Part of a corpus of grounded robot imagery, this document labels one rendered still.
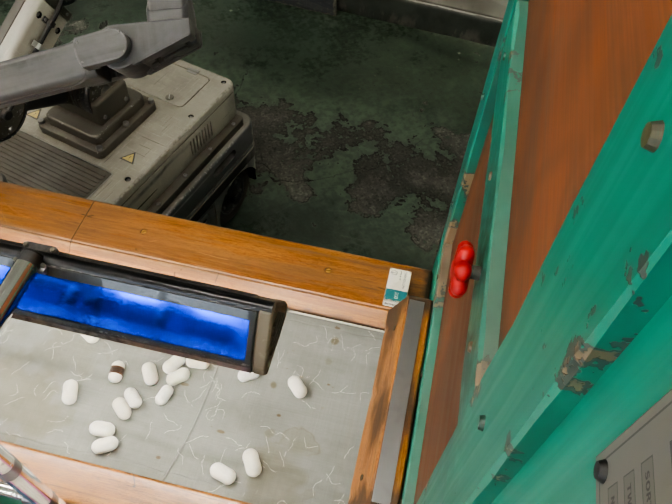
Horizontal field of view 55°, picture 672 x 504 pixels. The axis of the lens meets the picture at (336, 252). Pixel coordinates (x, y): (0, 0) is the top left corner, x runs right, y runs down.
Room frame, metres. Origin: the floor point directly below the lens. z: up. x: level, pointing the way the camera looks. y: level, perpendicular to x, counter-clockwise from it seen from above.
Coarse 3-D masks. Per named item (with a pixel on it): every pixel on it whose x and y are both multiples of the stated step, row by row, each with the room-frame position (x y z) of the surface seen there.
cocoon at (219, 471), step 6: (216, 462) 0.27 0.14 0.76; (210, 468) 0.26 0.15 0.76; (216, 468) 0.26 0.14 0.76; (222, 468) 0.26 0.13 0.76; (228, 468) 0.26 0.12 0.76; (210, 474) 0.25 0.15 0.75; (216, 474) 0.25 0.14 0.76; (222, 474) 0.25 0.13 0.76; (228, 474) 0.25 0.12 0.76; (234, 474) 0.26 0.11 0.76; (222, 480) 0.25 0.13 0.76; (228, 480) 0.25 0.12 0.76; (234, 480) 0.25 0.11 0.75
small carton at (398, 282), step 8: (392, 272) 0.58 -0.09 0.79; (400, 272) 0.58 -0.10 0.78; (408, 272) 0.58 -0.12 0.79; (392, 280) 0.56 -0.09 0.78; (400, 280) 0.56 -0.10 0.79; (408, 280) 0.56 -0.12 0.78; (392, 288) 0.55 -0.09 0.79; (400, 288) 0.55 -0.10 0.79; (408, 288) 0.55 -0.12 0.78; (384, 296) 0.53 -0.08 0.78; (392, 296) 0.53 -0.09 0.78; (400, 296) 0.53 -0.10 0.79; (384, 304) 0.53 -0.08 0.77; (392, 304) 0.52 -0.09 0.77
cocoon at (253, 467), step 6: (246, 450) 0.29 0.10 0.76; (252, 450) 0.29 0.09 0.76; (246, 456) 0.28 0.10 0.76; (252, 456) 0.28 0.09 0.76; (258, 456) 0.28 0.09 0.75; (246, 462) 0.27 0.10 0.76; (252, 462) 0.27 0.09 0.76; (258, 462) 0.27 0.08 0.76; (246, 468) 0.26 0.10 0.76; (252, 468) 0.26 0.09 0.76; (258, 468) 0.26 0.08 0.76; (252, 474) 0.26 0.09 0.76; (258, 474) 0.26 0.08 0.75
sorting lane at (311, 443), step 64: (320, 320) 0.51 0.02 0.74; (0, 384) 0.37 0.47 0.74; (128, 384) 0.38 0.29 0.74; (192, 384) 0.39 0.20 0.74; (256, 384) 0.39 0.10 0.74; (320, 384) 0.40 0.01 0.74; (64, 448) 0.28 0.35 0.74; (128, 448) 0.29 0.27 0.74; (192, 448) 0.29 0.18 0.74; (256, 448) 0.30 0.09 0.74; (320, 448) 0.30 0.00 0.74
